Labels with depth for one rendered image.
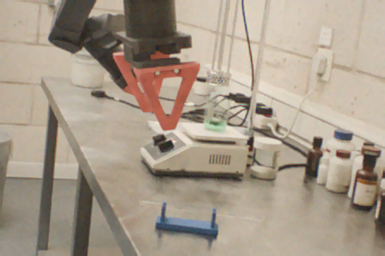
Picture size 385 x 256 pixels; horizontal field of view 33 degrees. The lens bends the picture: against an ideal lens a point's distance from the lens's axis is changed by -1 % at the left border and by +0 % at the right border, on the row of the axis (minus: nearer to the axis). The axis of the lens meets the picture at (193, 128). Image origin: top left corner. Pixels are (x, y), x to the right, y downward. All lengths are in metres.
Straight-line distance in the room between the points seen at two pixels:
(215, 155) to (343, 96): 0.52
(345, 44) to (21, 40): 2.25
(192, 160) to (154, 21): 0.67
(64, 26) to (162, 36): 0.59
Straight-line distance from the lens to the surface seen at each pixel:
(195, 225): 1.05
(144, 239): 1.00
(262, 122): 1.96
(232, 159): 1.37
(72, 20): 1.26
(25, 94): 3.72
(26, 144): 3.78
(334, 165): 1.40
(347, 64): 1.76
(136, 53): 0.69
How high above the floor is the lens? 1.11
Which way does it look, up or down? 11 degrees down
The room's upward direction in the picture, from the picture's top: 7 degrees clockwise
